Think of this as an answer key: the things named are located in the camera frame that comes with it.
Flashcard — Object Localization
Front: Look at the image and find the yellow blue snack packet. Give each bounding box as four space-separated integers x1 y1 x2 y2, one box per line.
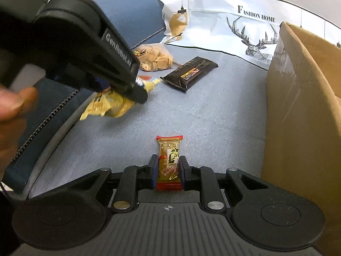
136 76 162 94

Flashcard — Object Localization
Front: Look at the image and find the deer print grey white cloth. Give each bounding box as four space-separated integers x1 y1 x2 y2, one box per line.
156 0 341 71

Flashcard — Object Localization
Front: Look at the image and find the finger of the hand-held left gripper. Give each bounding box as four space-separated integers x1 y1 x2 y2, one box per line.
108 79 149 104

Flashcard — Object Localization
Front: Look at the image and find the brown cardboard box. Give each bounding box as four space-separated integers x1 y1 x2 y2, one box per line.
260 21 341 256

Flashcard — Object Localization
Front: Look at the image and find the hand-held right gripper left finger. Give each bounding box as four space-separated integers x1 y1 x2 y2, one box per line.
77 154 158 214

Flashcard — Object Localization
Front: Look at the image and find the clear red-ended snack bar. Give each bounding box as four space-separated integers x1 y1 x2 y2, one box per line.
156 135 184 192

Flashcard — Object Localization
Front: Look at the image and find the grey fabric sofa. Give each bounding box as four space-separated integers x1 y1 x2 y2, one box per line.
25 43 270 211

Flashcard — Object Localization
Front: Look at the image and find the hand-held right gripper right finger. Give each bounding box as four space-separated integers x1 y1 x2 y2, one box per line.
179 155 268 212

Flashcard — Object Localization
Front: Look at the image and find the person's left hand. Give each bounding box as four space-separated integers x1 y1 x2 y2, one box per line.
0 86 38 174

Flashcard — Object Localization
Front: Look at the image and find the black snack packet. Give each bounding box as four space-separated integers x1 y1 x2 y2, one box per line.
160 56 219 92

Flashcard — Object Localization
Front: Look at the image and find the clear bag of crackers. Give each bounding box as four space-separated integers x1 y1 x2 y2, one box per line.
133 44 173 72

